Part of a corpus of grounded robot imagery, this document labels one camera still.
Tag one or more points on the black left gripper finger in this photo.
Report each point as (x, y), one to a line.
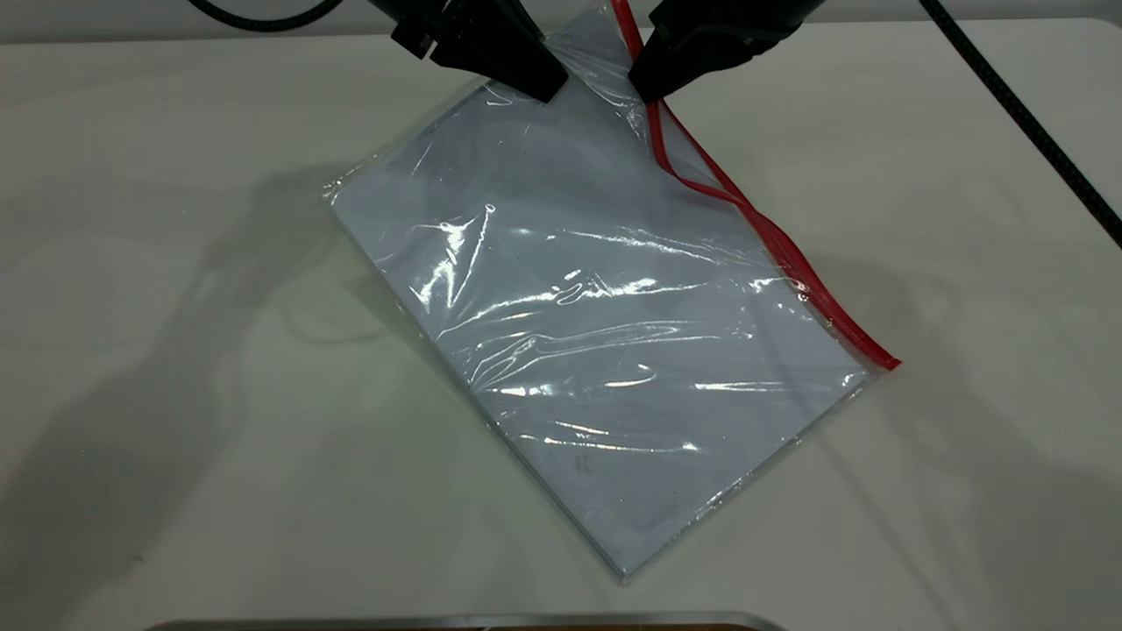
(508, 53)

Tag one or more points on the silver metal rim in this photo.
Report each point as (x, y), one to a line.
(465, 623)

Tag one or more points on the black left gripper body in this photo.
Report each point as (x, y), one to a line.
(421, 26)

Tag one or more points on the clear plastic red-zipper bag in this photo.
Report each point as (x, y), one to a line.
(614, 350)

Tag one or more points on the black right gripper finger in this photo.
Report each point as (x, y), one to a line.
(692, 61)

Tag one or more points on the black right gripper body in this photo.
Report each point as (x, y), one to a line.
(727, 16)

